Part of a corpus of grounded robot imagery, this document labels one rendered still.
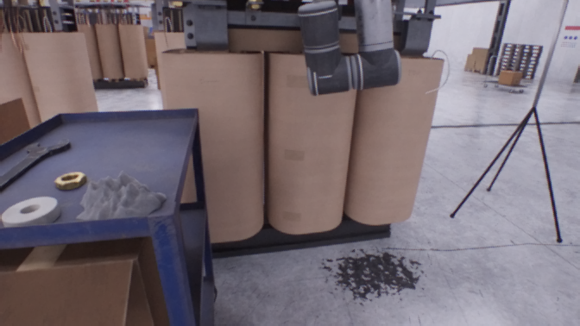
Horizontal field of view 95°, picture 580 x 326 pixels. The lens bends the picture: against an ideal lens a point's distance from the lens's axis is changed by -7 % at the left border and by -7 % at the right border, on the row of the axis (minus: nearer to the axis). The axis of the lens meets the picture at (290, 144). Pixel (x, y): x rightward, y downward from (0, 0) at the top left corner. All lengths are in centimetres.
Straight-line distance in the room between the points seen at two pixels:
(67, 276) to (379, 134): 124
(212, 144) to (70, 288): 82
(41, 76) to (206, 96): 224
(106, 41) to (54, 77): 384
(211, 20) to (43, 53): 220
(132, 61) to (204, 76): 571
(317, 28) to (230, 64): 44
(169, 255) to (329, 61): 63
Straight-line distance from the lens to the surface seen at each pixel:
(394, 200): 161
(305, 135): 125
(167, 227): 46
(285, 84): 121
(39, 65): 322
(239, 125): 120
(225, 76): 115
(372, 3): 87
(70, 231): 50
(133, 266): 54
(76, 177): 69
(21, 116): 143
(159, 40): 288
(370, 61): 88
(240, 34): 127
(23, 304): 57
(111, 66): 698
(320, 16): 82
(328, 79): 86
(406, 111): 143
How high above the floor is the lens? 115
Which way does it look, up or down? 21 degrees down
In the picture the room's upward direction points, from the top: 2 degrees clockwise
